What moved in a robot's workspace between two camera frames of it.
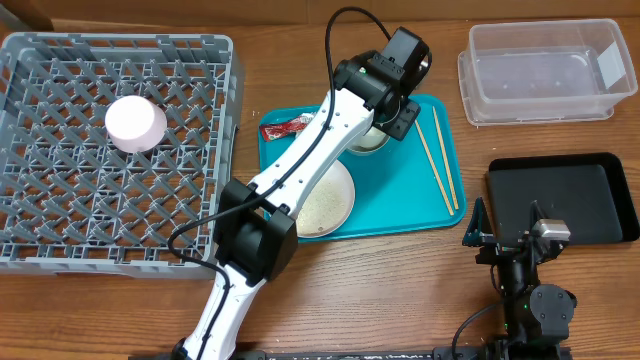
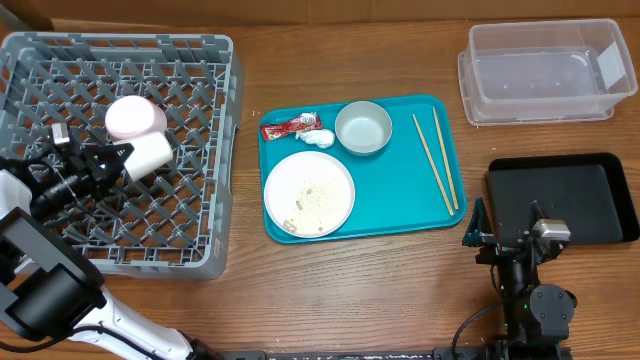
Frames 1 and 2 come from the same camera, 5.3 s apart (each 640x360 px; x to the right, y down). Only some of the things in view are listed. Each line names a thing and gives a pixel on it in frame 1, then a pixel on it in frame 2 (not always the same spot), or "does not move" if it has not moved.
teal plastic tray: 415,183 does not move
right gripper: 507,245 does not move
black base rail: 373,354 does not move
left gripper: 403,124 to 96,166
